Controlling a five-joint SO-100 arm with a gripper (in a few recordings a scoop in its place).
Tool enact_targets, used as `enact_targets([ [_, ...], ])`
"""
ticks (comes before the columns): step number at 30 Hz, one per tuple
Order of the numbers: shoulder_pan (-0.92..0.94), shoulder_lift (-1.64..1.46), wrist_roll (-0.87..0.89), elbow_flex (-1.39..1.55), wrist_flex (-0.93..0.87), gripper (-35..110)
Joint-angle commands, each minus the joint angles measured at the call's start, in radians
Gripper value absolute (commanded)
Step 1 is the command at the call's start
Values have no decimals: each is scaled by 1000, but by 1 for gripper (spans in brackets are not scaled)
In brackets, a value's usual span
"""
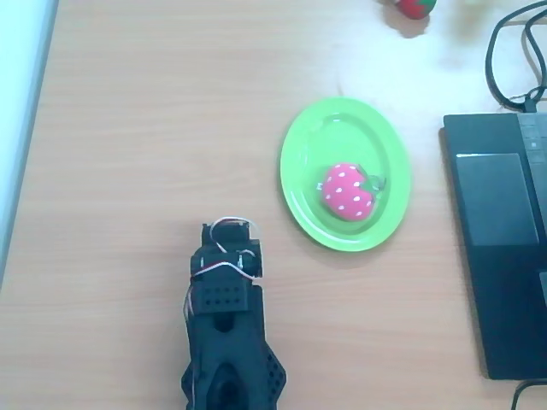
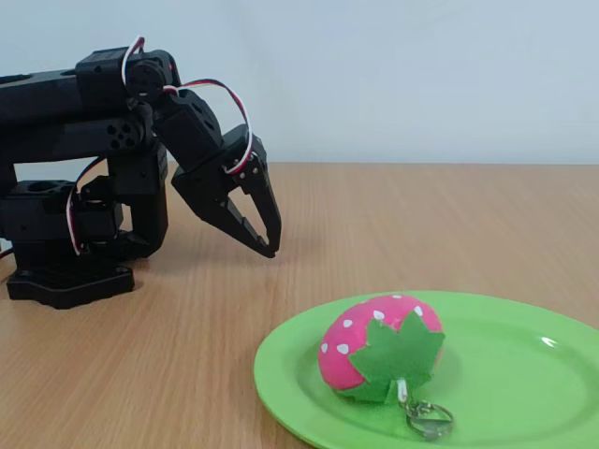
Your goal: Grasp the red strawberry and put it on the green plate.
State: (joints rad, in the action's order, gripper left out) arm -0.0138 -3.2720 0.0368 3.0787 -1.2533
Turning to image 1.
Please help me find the red toy tomato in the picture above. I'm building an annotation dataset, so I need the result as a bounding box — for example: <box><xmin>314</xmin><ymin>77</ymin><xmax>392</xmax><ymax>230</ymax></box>
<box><xmin>398</xmin><ymin>0</ymin><xmax>438</xmax><ymax>21</ymax></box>

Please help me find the green plastic plate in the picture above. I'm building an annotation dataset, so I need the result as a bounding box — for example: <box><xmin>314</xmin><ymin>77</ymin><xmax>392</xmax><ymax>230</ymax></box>
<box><xmin>279</xmin><ymin>97</ymin><xmax>412</xmax><ymax>253</ymax></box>

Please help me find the black laptop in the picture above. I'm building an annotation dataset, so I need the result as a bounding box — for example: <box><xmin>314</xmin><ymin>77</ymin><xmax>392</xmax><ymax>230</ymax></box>
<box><xmin>439</xmin><ymin>111</ymin><xmax>547</xmax><ymax>381</ymax></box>

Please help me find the red white servo cable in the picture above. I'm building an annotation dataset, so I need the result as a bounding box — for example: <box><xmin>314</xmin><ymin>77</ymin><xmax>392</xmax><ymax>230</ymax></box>
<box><xmin>209</xmin><ymin>216</ymin><xmax>260</xmax><ymax>254</ymax></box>
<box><xmin>189</xmin><ymin>261</ymin><xmax>260</xmax><ymax>284</ymax></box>

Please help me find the pink strawberry keychain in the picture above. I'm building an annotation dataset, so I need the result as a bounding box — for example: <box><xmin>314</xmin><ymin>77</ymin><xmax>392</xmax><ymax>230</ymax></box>
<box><xmin>315</xmin><ymin>161</ymin><xmax>388</xmax><ymax>223</ymax></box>

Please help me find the black cable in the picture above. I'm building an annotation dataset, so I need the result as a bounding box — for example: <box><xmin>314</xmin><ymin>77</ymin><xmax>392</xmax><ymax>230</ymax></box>
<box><xmin>523</xmin><ymin>9</ymin><xmax>547</xmax><ymax>86</ymax></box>
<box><xmin>484</xmin><ymin>0</ymin><xmax>547</xmax><ymax>113</ymax></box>
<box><xmin>510</xmin><ymin>378</ymin><xmax>547</xmax><ymax>410</ymax></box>

